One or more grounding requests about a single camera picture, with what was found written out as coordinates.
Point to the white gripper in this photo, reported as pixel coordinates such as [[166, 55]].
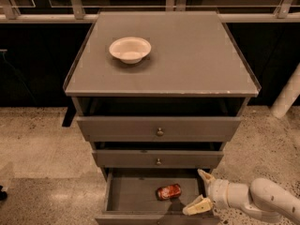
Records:
[[217, 190]]

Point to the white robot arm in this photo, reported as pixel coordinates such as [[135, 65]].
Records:
[[261, 167]]

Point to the brass middle drawer knob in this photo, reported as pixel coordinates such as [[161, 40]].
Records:
[[158, 162]]

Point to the brass drawer knob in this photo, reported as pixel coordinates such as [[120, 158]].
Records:
[[158, 162], [160, 132]]

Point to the grey bottom drawer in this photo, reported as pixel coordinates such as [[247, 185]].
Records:
[[131, 198]]

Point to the grey drawer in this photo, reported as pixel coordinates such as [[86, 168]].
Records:
[[144, 129], [131, 198], [147, 159]]

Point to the brass top drawer knob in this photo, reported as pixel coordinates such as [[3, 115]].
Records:
[[160, 132]]

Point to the grey middle drawer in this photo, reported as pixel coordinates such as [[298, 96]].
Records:
[[147, 159]]

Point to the grey drawer cabinet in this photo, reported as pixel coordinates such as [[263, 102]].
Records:
[[194, 69]]

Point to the grey top drawer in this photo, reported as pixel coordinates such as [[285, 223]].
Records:
[[144, 129]]

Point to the white paper bowl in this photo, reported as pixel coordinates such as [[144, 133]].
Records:
[[130, 50]]

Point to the black shoe tip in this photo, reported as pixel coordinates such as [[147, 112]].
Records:
[[3, 194]]

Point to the metal window railing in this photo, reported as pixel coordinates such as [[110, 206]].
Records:
[[86, 11]]

